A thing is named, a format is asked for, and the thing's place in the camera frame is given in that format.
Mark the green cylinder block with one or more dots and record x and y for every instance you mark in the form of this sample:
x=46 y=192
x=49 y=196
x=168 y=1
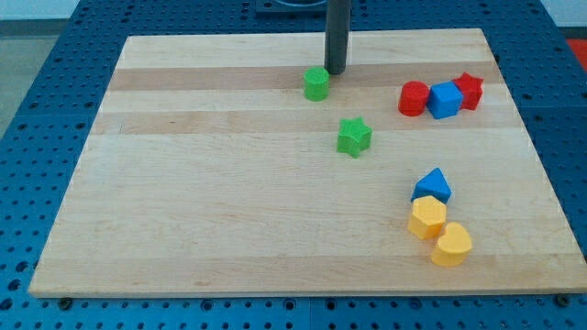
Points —
x=316 y=84

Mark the green star block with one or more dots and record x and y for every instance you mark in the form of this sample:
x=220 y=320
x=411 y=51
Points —
x=354 y=136

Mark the yellow hexagon block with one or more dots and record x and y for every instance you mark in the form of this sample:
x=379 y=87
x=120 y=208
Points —
x=428 y=216

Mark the blue triangle block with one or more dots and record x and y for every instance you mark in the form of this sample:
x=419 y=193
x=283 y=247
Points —
x=434 y=184

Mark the yellow heart block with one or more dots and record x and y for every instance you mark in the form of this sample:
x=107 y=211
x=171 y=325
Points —
x=453 y=246

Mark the blue cube block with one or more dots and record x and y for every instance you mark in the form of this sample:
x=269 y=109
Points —
x=444 y=100

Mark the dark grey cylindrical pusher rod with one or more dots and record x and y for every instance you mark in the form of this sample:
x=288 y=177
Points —
x=337 y=36

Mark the red cylinder block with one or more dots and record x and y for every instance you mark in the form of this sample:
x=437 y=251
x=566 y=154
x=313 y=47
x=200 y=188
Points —
x=413 y=98

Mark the light wooden board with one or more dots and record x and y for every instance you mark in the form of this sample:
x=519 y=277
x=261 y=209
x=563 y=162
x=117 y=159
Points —
x=207 y=173

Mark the red star block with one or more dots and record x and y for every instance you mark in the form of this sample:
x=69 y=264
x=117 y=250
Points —
x=471 y=88

